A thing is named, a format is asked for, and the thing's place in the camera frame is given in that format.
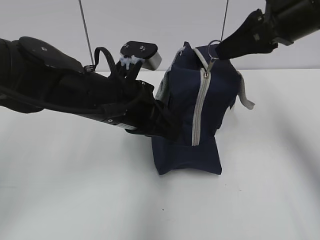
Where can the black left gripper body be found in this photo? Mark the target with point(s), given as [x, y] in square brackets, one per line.
[134, 107]

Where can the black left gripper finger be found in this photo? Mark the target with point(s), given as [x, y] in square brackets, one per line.
[167, 124]

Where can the navy and white lunch bag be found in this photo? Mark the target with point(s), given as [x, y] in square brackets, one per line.
[198, 91]

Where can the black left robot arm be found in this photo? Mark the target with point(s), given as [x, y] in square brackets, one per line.
[36, 76]

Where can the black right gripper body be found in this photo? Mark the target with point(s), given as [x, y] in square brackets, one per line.
[263, 35]

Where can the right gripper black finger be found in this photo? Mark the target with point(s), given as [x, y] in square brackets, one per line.
[239, 44]

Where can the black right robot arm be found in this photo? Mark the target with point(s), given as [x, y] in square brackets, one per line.
[282, 22]

